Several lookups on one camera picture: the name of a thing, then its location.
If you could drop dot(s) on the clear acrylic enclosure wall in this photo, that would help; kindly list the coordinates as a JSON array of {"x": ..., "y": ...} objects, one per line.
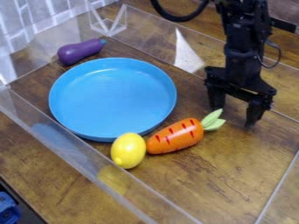
[{"x": 238, "y": 178}]

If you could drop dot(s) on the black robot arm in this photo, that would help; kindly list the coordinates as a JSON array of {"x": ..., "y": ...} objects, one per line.
[{"x": 248, "y": 28}]

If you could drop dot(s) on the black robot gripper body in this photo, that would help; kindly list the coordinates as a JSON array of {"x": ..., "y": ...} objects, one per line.
[{"x": 240, "y": 77}]

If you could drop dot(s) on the yellow toy lemon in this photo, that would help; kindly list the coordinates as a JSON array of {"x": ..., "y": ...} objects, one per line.
[{"x": 129, "y": 150}]

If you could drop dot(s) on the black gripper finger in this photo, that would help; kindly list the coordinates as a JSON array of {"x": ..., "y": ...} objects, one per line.
[
  {"x": 217, "y": 96},
  {"x": 256, "y": 110}
]

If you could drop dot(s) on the orange toy carrot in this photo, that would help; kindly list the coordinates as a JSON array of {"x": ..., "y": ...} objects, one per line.
[{"x": 184, "y": 134}]

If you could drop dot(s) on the purple toy eggplant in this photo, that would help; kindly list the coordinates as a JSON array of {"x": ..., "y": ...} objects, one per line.
[{"x": 75, "y": 52}]

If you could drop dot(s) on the blue object at corner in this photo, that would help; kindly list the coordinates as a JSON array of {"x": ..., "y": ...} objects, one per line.
[{"x": 10, "y": 211}]

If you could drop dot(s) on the blue round plate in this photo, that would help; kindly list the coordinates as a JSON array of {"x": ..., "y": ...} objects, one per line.
[{"x": 110, "y": 96}]

